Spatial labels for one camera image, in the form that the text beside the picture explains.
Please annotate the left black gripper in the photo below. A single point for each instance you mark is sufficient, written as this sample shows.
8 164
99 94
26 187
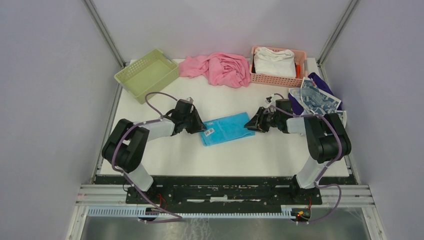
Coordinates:
199 125

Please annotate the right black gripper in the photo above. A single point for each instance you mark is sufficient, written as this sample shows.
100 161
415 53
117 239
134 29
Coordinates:
257 123

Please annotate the blue towel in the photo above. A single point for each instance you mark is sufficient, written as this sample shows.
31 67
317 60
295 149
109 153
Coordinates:
225 129

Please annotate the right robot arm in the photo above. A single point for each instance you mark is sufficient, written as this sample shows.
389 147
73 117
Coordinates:
327 139

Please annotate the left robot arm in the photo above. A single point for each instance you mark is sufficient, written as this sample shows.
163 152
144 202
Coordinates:
125 147

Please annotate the purple cloth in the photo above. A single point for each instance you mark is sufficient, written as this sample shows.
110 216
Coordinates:
318 82

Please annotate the blue white patterned cloth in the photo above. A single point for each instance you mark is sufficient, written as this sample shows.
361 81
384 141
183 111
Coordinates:
319 99

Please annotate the pink towel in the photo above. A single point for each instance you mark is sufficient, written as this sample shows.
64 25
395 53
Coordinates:
219 68

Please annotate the white folded towel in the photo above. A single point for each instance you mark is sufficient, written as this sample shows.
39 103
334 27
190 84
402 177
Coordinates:
274 63

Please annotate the orange item in basket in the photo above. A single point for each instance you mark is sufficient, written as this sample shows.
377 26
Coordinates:
297 70

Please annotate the green plastic basket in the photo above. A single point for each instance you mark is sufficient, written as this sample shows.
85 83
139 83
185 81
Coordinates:
151 73

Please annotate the pink plastic basket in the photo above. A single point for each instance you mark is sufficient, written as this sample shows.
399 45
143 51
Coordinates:
300 59

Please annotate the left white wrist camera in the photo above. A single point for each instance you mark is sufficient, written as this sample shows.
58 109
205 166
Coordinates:
189 99

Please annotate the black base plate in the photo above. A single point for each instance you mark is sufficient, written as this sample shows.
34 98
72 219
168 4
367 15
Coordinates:
228 195

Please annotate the white cable duct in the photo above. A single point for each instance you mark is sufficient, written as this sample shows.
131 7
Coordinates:
146 212

